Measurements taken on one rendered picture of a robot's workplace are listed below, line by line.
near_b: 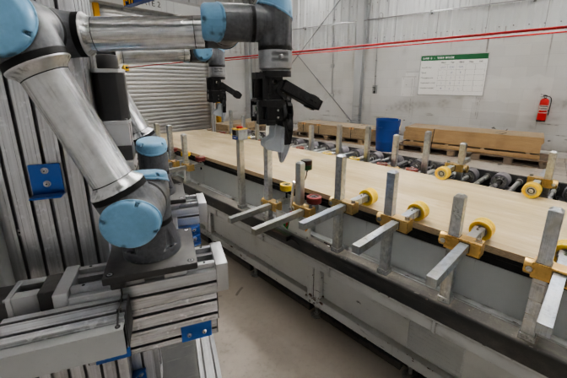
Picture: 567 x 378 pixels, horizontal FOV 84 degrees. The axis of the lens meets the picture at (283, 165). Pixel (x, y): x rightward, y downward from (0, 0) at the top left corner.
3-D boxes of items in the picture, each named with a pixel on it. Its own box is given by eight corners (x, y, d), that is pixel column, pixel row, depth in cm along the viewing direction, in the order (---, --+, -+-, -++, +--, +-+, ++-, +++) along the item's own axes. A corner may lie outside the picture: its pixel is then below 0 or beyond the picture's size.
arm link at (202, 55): (66, 33, 104) (212, 35, 125) (70, 37, 113) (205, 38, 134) (73, 70, 107) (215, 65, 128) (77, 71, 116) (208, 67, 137)
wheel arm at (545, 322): (552, 341, 71) (555, 327, 70) (531, 332, 73) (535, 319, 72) (573, 257, 105) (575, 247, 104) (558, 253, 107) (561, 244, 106)
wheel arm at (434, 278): (436, 289, 88) (438, 278, 87) (423, 284, 91) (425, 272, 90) (487, 232, 122) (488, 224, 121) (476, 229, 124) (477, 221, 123)
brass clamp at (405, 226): (406, 234, 122) (407, 223, 121) (375, 224, 131) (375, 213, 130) (413, 229, 126) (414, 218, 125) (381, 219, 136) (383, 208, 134)
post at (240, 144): (241, 209, 203) (239, 140, 191) (236, 207, 206) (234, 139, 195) (246, 207, 206) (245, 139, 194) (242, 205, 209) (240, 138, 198)
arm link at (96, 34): (37, 65, 76) (240, 57, 86) (10, 62, 65) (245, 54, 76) (24, 12, 73) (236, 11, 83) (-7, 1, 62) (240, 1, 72)
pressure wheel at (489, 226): (486, 218, 118) (464, 223, 124) (495, 239, 117) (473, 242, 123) (490, 214, 122) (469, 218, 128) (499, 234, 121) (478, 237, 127)
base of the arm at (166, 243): (119, 268, 79) (114, 233, 77) (126, 241, 93) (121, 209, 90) (182, 257, 84) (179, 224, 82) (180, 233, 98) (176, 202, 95)
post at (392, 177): (385, 279, 134) (395, 171, 122) (377, 276, 137) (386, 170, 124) (389, 276, 137) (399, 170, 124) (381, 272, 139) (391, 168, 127)
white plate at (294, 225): (310, 241, 162) (310, 224, 159) (275, 225, 180) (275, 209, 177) (310, 240, 162) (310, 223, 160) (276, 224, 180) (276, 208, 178)
